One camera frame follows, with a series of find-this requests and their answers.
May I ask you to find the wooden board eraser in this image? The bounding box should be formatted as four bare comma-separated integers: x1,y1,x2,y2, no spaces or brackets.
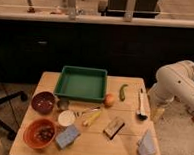
103,116,124,139

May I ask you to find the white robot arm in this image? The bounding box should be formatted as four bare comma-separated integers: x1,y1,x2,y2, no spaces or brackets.
148,60,194,111

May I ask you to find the green plastic tray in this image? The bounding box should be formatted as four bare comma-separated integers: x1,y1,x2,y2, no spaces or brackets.
53,66,108,103

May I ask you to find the orange fruit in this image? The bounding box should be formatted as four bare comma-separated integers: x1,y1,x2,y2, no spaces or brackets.
104,93,115,108

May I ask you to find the small metal cup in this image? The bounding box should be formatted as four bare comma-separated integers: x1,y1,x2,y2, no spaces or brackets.
57,98,70,111

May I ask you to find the yellow banana toy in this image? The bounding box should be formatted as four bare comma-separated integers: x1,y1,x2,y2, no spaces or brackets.
82,111,101,127

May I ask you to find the white round lid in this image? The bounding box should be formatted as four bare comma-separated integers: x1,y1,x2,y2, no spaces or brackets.
57,110,76,127

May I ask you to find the dark maroon bowl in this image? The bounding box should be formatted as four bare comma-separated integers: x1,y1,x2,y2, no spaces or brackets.
31,91,56,115

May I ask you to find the blue sponge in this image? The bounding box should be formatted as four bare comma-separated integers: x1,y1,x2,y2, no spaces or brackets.
55,124,81,150

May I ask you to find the orange bowl with contents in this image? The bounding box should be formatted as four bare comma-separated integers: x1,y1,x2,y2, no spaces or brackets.
23,118,57,149

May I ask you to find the light blue folded cloth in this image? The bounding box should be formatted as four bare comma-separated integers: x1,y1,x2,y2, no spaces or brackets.
137,130,157,155

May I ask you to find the black office chair base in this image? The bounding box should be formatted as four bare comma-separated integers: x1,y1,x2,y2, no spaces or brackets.
0,86,28,140

